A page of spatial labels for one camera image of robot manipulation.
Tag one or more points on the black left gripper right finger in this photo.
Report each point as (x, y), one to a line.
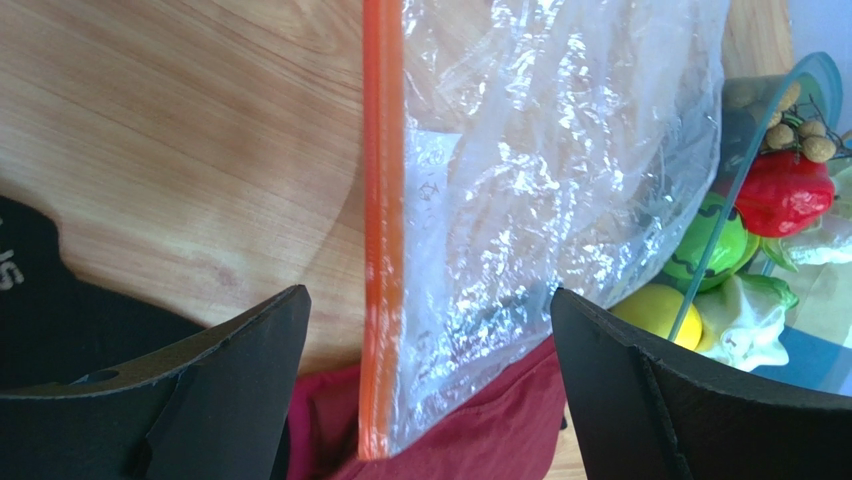
(645, 408)

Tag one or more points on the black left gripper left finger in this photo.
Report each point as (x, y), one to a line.
(213, 405)

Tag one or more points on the yellow toy lemon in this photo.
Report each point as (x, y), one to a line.
(655, 308)

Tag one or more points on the toy lettuce head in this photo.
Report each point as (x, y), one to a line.
(743, 319)

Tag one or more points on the clear orange-zip plastic bag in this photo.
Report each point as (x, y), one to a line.
(513, 148)

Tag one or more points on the grey transparent food tray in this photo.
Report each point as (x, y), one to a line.
(816, 262)

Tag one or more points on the dark red folded cloth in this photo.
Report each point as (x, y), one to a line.
(508, 430)

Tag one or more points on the green toy melon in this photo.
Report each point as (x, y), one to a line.
(724, 234)

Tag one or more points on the black cap with logo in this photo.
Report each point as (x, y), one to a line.
(55, 327)

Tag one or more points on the red toy bell pepper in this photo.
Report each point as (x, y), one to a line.
(783, 193)

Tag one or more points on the brown longan bunch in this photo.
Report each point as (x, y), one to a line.
(758, 120)

